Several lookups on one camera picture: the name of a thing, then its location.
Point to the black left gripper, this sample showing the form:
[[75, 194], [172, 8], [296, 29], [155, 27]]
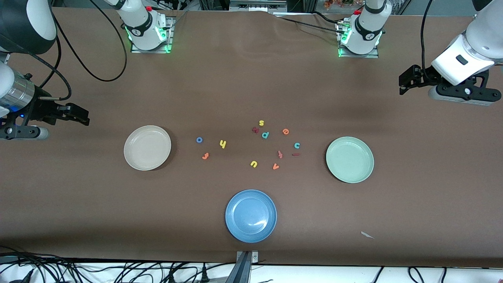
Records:
[[425, 74]]

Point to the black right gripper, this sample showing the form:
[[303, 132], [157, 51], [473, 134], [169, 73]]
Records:
[[40, 108]]

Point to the yellow foam letter h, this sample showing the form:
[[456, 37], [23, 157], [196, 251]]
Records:
[[224, 144]]

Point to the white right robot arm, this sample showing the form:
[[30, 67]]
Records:
[[143, 23]]

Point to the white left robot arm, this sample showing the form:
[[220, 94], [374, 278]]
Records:
[[367, 31]]

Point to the beige round plate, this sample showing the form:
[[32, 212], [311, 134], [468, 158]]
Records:
[[147, 147]]

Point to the green round plate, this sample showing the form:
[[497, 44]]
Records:
[[349, 159]]

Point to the orange flower decoration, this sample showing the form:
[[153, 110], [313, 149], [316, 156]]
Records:
[[338, 3]]

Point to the teal foam letter p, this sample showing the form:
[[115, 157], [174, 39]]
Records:
[[263, 135]]

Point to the brown table mat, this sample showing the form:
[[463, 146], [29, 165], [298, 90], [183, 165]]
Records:
[[251, 78]]

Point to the small white paper scrap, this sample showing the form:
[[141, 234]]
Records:
[[367, 235]]

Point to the grey metal box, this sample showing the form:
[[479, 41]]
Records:
[[257, 4]]

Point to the yellow foam letter u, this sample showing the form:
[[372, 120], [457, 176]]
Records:
[[255, 165]]

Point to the blue round plate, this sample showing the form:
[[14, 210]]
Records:
[[251, 216]]

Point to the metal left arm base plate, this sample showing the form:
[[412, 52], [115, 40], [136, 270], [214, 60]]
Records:
[[369, 56]]

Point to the grey metal mount bracket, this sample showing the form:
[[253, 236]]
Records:
[[244, 267]]

